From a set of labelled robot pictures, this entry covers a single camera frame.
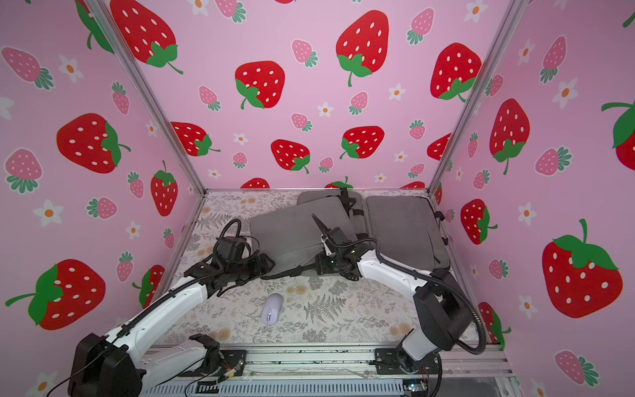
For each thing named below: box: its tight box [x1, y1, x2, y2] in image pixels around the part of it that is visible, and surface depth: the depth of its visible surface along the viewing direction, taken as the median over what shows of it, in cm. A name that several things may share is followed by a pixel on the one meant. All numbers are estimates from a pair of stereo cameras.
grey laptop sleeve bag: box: [366, 196, 451, 273], surface depth 103 cm
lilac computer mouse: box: [261, 292, 284, 326], surface depth 84 cm
